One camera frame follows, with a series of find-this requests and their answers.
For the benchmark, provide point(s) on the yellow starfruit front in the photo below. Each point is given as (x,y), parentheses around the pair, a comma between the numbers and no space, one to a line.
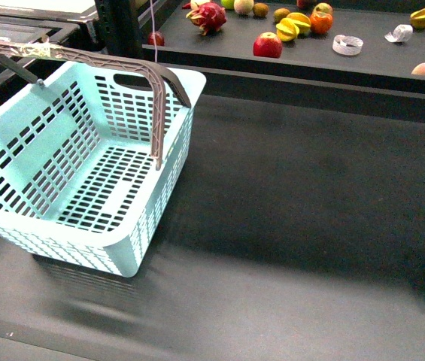
(287,30)

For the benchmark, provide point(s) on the pale round melon fruit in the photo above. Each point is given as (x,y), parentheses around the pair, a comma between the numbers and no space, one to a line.
(243,7)

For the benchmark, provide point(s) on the red apple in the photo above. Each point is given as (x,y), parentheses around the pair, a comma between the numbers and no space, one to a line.
(268,44)

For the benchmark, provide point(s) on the white paper roll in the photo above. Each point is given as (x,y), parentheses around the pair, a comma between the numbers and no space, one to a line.
(401,34)

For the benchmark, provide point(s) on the small red plum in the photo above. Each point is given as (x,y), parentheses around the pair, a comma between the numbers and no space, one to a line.
(156,39)

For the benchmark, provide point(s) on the pink dragon fruit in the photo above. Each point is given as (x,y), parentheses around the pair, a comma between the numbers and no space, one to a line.
(209,18)

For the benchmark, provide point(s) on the brown kiwi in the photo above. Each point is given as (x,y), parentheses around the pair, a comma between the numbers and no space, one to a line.
(260,10)
(280,14)

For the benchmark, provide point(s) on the yellow starfruit behind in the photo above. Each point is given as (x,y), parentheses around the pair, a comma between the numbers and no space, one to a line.
(301,20)

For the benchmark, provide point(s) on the green apple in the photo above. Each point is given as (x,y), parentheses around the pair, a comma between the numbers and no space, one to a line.
(227,4)

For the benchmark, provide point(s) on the light blue plastic basket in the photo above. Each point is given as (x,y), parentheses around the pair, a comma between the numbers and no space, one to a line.
(91,147)

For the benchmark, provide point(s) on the red green mango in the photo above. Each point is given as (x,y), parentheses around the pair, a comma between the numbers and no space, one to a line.
(323,7)

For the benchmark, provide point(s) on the black display tray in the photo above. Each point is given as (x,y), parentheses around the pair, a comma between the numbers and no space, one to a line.
(353,52)

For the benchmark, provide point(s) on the black perforated shelf post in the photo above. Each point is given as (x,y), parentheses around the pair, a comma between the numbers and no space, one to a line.
(119,28)

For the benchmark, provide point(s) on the yellow green starfruit right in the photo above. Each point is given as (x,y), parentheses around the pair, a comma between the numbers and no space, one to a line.
(417,19)

